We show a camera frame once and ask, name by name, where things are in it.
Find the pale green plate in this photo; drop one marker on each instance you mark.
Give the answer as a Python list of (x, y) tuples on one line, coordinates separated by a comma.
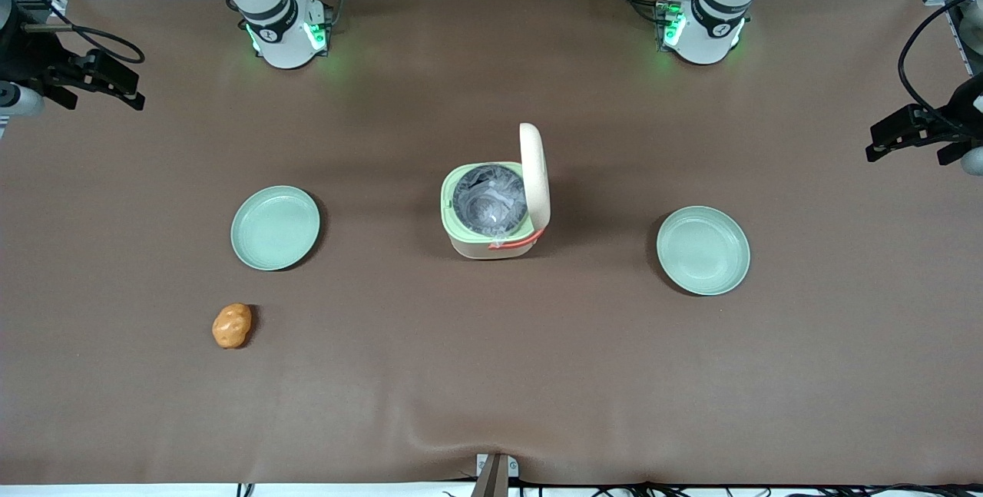
[(703, 251), (275, 228)]

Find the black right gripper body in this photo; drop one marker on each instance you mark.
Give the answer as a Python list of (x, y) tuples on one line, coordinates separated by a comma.
[(23, 59)]

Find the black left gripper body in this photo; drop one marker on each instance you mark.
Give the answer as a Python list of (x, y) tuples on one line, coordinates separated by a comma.
[(961, 116)]

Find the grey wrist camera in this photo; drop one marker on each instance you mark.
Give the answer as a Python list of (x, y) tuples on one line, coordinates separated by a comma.
[(974, 161), (19, 100)]

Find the grey inner pot with film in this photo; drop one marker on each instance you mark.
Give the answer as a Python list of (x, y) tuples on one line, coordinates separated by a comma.
[(488, 201)]

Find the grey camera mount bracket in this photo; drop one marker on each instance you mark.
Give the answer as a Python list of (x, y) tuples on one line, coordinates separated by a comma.
[(494, 475)]

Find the brown table cloth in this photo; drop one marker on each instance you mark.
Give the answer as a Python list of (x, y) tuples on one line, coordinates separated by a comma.
[(491, 374)]

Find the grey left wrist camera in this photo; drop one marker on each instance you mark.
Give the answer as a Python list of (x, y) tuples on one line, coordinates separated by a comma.
[(974, 161)]

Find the orange toy potato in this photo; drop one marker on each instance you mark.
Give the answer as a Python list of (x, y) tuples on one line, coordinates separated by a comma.
[(232, 326)]

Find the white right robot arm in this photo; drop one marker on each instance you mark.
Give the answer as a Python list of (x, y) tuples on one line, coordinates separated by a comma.
[(284, 44)]

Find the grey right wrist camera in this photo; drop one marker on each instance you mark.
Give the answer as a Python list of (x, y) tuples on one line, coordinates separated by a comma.
[(19, 100)]

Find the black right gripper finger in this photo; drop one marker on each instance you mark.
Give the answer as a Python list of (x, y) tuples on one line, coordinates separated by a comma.
[(114, 78), (60, 97)]

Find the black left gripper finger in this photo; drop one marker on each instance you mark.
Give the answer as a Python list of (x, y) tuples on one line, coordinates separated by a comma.
[(954, 153), (897, 128)]

